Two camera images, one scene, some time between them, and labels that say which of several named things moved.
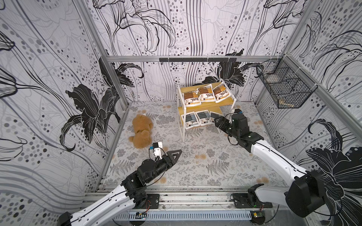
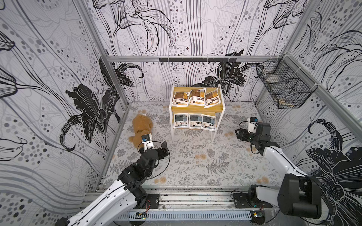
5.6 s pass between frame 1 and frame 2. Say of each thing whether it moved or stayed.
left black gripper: moved
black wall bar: stayed
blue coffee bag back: moved
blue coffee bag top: moved
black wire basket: stayed
